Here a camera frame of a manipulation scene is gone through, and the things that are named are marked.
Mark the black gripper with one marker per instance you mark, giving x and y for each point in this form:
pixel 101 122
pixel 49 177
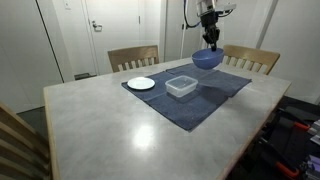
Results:
pixel 210 21

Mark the blue plastic bowl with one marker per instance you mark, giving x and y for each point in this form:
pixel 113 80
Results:
pixel 207 60

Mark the light wooden slatted chair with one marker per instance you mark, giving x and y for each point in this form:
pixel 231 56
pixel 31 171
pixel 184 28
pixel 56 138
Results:
pixel 253 55
pixel 133 53
pixel 16 143

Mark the dark blue cloth mat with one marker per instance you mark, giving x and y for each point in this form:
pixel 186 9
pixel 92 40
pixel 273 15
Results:
pixel 180 110
pixel 233 83

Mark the clear plastic container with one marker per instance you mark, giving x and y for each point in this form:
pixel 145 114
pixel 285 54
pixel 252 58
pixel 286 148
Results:
pixel 181 87

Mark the white round plate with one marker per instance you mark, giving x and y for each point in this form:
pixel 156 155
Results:
pixel 141 83

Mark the white door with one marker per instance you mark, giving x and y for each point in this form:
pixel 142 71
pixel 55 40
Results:
pixel 113 43

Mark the aluminium base plates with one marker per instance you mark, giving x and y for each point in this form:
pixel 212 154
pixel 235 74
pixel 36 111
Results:
pixel 311 166

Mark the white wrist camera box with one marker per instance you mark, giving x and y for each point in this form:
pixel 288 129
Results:
pixel 225 6

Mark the white light switch plate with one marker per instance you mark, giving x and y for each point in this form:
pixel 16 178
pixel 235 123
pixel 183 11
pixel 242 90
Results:
pixel 67 4

